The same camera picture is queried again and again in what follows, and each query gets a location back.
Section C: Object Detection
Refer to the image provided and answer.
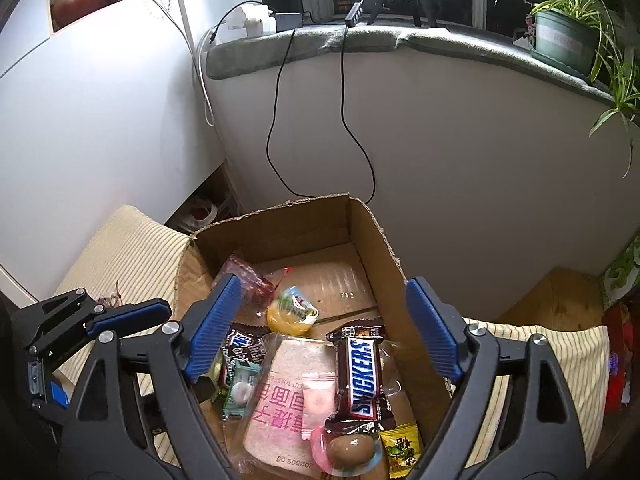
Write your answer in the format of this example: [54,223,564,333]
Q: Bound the green white candy packet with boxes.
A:
[220,360,261,418]

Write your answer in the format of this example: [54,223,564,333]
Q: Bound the grey window sill mat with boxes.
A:
[206,25,640,126]

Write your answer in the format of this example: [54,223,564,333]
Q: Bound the white plastic bag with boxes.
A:
[182,195,223,228]

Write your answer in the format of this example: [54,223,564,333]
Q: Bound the spider plant in green pot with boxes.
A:
[492,0,640,178]

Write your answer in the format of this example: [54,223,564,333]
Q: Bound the brown egg in clear packet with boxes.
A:
[310,425,383,476]

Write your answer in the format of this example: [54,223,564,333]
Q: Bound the white cable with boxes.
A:
[195,30,217,127]

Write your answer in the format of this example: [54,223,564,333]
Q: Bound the short black plug cable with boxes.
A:
[207,2,251,46]

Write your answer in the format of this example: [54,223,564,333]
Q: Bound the yellow candy packet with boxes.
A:
[380,422,421,471]

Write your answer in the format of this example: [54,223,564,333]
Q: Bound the brown chocolate bar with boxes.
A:
[325,320,396,436]

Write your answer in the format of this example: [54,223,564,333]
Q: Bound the small dark figurine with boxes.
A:
[512,12,536,51]

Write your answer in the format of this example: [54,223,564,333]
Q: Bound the cardboard box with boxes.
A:
[172,192,456,480]

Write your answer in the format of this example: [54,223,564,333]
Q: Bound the long black cable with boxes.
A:
[266,27,317,199]
[341,25,377,206]

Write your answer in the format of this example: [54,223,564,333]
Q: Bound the small brown blue snack packet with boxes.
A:
[222,327,268,376]

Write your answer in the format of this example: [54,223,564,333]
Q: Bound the pink bread packet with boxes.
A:
[242,335,346,468]

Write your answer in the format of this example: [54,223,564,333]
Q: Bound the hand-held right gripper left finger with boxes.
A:
[60,274,243,480]

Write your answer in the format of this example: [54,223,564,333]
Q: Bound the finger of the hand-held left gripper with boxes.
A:
[10,287,173,361]

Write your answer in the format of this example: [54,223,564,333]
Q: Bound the red box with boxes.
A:
[600,302,640,413]

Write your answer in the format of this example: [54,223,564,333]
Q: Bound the pink clear snack packet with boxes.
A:
[220,254,293,306]

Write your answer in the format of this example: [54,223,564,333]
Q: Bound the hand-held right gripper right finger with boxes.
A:
[404,276,596,480]

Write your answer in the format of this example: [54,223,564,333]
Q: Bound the white power adapters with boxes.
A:
[222,2,277,38]

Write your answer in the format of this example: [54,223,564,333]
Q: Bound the yellow jelly cup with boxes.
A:
[265,285,321,337]

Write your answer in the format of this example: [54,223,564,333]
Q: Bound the small pink white sachet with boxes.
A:
[302,372,337,431]

